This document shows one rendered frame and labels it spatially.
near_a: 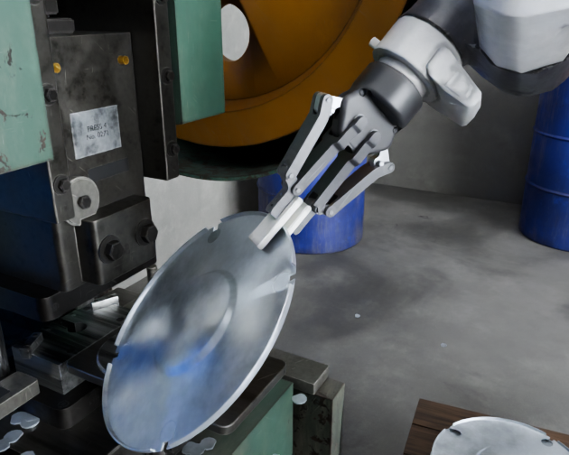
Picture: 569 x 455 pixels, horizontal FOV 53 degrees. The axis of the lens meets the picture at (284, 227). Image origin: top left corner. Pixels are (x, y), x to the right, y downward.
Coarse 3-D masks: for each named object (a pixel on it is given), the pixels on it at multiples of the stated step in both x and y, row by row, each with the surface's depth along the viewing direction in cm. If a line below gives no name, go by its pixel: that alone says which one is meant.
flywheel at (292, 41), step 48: (240, 0) 91; (288, 0) 87; (336, 0) 84; (384, 0) 77; (288, 48) 90; (336, 48) 82; (240, 96) 97; (288, 96) 89; (336, 96) 85; (240, 144) 96
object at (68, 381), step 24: (72, 312) 83; (96, 312) 83; (120, 312) 83; (48, 336) 77; (72, 336) 77; (96, 336) 77; (24, 360) 74; (48, 360) 72; (48, 384) 74; (72, 384) 74
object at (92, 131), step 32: (64, 32) 64; (96, 32) 65; (128, 32) 67; (64, 64) 60; (96, 64) 63; (128, 64) 68; (64, 96) 60; (96, 96) 64; (128, 96) 69; (64, 128) 61; (96, 128) 65; (128, 128) 70; (96, 160) 66; (128, 160) 70; (96, 192) 65; (128, 192) 71; (0, 224) 67; (32, 224) 64; (64, 224) 63; (96, 224) 64; (128, 224) 68; (0, 256) 69; (32, 256) 66; (64, 256) 64; (96, 256) 65; (128, 256) 69; (64, 288) 65
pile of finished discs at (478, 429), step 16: (448, 432) 117; (464, 432) 117; (480, 432) 117; (496, 432) 117; (512, 432) 117; (528, 432) 117; (544, 432) 116; (432, 448) 112; (448, 448) 113; (464, 448) 113; (480, 448) 113; (496, 448) 112; (512, 448) 112; (528, 448) 113; (544, 448) 113; (560, 448) 113
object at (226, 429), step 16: (112, 336) 77; (80, 352) 74; (96, 352) 74; (112, 352) 73; (80, 368) 70; (96, 368) 70; (272, 368) 70; (96, 384) 69; (256, 384) 67; (272, 384) 68; (240, 400) 65; (256, 400) 65; (224, 416) 62; (240, 416) 62; (224, 432) 61; (176, 448) 72
